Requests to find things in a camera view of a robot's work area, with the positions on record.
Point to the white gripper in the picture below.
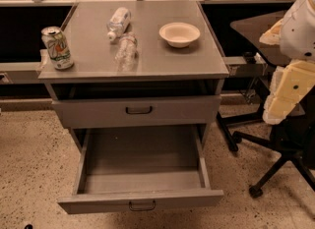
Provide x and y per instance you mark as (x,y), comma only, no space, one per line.
(297,33)

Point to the clear water bottle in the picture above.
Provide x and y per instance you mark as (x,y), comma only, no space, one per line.
(126,54)

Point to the grey drawer cabinet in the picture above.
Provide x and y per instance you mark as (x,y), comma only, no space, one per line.
(160,70)

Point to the water bottle with white cap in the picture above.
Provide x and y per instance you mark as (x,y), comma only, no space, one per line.
(118,23)

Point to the open grey middle drawer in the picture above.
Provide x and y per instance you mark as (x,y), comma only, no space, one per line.
(140,169)

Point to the closed grey upper drawer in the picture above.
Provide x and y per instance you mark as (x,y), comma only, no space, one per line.
(132,112)

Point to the black office chair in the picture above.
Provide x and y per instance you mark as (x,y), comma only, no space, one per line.
(293,138)

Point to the white paper bowl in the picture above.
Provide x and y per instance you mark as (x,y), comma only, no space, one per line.
(179,35)

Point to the green white soda can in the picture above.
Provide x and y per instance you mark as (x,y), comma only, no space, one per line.
(56,44)

